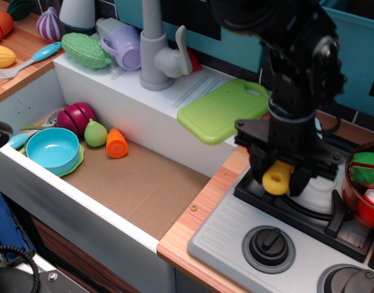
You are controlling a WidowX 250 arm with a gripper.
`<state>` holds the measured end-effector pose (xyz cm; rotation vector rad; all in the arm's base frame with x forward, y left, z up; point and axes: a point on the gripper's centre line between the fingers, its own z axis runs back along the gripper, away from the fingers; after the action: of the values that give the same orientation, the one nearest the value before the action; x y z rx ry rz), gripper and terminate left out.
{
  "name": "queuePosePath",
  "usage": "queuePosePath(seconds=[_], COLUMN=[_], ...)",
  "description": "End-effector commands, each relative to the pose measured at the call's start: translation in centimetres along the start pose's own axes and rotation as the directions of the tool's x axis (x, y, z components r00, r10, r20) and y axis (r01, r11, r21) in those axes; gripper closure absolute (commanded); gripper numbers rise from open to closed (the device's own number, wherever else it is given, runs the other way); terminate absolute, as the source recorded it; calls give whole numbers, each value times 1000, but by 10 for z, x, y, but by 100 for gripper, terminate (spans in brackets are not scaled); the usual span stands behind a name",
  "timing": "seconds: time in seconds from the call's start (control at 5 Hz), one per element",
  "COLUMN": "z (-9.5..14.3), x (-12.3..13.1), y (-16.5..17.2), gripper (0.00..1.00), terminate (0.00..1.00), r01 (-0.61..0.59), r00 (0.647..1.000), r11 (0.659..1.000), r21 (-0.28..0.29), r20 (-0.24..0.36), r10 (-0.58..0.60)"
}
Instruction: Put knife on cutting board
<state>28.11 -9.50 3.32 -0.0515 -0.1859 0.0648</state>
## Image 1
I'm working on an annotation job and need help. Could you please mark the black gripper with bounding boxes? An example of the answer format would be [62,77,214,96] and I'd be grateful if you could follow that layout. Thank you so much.
[235,116,343,196]

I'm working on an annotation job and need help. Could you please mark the yellow handled toy knife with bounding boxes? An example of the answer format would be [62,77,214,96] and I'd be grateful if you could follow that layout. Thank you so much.
[262,160,293,196]

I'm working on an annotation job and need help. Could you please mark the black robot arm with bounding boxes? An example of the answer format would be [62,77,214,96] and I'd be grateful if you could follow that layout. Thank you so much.
[207,1,347,197]

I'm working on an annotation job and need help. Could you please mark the green cutting board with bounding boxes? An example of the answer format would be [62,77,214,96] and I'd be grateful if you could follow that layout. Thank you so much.
[177,79,270,145]

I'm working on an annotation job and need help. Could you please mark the black stove grate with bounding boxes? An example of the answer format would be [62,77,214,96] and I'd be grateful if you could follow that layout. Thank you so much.
[234,169,374,262]

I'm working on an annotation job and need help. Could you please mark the black stove knob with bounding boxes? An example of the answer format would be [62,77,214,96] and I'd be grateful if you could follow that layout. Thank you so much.
[242,226,296,274]

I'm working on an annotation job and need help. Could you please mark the brown transparent toy pot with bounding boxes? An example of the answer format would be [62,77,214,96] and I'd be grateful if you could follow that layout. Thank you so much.
[342,141,374,227]

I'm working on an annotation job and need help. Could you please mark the green red toy vegetable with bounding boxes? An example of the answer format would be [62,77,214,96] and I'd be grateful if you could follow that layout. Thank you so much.
[348,151,374,189]

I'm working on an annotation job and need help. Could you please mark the red white toy food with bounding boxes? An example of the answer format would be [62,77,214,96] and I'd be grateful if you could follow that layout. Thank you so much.
[358,189,374,228]

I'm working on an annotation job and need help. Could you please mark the red toy tomato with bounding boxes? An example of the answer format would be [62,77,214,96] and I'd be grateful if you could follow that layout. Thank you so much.
[187,48,201,72]

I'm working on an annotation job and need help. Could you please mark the grey toy faucet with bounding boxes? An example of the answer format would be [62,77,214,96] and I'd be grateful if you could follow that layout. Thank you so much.
[140,1,193,91]

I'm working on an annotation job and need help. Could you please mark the orange toy carrot piece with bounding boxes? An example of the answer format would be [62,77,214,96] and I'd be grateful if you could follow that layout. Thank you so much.
[106,128,128,159]

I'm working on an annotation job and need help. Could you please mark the green toy pear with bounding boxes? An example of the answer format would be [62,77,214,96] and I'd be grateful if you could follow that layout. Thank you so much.
[84,119,108,148]

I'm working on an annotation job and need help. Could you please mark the purple toy cup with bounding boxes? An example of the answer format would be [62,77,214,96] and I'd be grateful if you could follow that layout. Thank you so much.
[100,24,141,71]

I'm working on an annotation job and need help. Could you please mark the green toy plate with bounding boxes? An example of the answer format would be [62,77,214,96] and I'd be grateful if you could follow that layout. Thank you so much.
[19,144,84,177]

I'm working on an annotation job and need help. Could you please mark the magenta toy red onion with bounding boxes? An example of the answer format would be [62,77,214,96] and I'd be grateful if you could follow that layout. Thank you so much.
[57,102,97,137]

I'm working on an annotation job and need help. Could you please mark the teal toy bowl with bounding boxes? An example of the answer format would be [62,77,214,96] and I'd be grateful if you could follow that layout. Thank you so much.
[26,128,80,175]

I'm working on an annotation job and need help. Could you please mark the green toy bitter gourd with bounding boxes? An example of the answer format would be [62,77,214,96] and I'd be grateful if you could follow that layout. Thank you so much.
[62,32,112,69]

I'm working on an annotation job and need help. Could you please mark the grey white toy bottle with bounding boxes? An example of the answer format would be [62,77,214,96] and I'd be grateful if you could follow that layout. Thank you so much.
[59,0,95,31]

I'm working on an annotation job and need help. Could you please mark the purple striped toy onion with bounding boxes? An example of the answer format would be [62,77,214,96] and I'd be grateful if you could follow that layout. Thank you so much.
[37,7,62,41]

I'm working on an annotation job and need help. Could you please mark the blue box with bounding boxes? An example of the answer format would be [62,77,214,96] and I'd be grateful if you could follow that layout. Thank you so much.
[0,193,35,256]

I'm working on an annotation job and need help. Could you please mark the yellow toy corn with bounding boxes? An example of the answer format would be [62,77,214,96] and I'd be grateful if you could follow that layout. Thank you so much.
[0,45,16,68]

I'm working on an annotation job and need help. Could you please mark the orange toy carrot slice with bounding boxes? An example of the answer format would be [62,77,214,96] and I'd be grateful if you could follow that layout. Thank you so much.
[0,10,14,39]

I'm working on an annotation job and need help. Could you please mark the teal handled grey fork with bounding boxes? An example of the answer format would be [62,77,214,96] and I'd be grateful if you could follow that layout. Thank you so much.
[7,109,61,149]

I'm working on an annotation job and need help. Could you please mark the teal handled grey spatula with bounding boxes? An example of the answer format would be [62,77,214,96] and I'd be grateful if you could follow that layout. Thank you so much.
[0,42,62,79]

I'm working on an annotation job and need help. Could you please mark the black braided cable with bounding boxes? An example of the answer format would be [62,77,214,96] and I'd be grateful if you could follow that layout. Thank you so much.
[0,245,40,293]

